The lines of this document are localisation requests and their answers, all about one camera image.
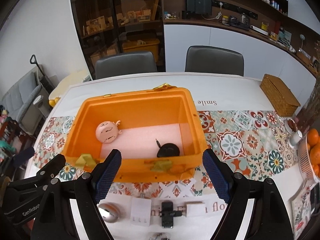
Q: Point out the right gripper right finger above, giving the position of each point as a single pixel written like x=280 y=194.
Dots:
x=269 y=218

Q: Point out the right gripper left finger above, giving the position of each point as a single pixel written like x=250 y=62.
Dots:
x=93 y=187

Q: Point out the silver oval case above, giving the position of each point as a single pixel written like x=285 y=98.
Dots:
x=109 y=212

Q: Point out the pink round doll toy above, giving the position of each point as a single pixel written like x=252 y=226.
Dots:
x=107 y=131

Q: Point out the white power adapter cube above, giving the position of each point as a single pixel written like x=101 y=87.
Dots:
x=195 y=209

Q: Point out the astronaut keychain with keys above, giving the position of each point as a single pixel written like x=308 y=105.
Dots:
x=159 y=236

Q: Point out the patterned tile table runner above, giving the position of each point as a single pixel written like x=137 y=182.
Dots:
x=254 y=143

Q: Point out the white basket of oranges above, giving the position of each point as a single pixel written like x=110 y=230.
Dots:
x=308 y=156

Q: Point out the white small cup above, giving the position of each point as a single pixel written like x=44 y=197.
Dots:
x=295 y=138

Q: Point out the orange plastic storage crate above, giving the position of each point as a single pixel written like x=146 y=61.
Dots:
x=166 y=113

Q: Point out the grey sofa armchair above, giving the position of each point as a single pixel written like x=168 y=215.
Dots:
x=18 y=101

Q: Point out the cream yellow stool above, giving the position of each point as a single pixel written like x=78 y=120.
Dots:
x=72 y=79

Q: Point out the woven wicker tissue box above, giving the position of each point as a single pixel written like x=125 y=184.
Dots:
x=279 y=95

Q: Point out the left grey dining chair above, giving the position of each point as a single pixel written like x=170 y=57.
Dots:
x=125 y=64

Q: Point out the grey dining chair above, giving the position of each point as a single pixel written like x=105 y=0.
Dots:
x=125 y=64
x=208 y=59

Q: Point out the right grey dining chair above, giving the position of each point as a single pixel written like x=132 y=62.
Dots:
x=208 y=59

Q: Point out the dark wooden shelf cabinet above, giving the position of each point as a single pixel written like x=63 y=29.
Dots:
x=110 y=27

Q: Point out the black coffee machine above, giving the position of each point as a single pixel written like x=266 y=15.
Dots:
x=199 y=6

